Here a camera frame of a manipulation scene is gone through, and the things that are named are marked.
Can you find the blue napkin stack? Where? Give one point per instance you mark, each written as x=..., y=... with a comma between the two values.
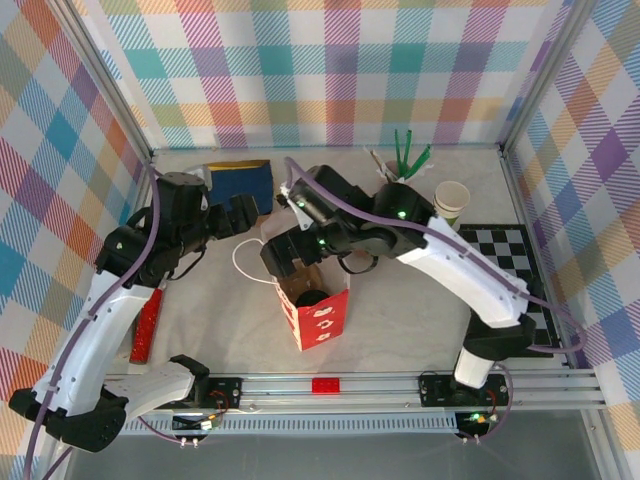
x=245, y=182

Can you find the yellow cardboard napkin box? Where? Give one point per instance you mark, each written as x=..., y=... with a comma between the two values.
x=235, y=164

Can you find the brown cup carrier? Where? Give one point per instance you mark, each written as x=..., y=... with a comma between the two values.
x=305, y=280

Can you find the black cup lid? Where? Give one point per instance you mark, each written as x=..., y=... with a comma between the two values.
x=311, y=298

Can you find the red white paper bag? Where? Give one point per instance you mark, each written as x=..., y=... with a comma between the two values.
x=322, y=325

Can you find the green white paper cup stack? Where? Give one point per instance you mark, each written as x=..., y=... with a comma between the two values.
x=452, y=195

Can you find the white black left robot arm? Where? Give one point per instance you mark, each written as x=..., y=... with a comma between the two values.
x=100, y=330

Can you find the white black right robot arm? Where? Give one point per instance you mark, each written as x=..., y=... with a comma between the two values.
x=460, y=270

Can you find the wooden stirrer stick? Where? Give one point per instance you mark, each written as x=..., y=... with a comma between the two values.
x=376, y=160

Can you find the red glitter bar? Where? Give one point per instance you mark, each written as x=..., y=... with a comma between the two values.
x=147, y=330

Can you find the small red block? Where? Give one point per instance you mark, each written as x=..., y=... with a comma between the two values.
x=325, y=386

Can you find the black grey checkerboard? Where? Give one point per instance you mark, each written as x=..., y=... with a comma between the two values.
x=500, y=255

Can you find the small connector circuit board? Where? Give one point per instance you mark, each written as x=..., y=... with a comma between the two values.
x=475, y=419
x=207, y=424

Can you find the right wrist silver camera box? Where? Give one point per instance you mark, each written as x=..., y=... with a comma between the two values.
x=295, y=207

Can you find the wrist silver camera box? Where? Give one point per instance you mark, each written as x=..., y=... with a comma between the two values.
x=206, y=176
x=295, y=207

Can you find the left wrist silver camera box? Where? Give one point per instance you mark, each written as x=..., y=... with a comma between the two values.
x=206, y=176

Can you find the aluminium mounting rail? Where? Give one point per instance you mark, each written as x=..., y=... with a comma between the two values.
x=380, y=387

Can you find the aluminium frame post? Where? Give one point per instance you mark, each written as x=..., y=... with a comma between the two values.
x=106, y=82
x=539, y=75

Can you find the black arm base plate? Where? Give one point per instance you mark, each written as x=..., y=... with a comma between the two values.
x=435, y=395
x=227, y=392

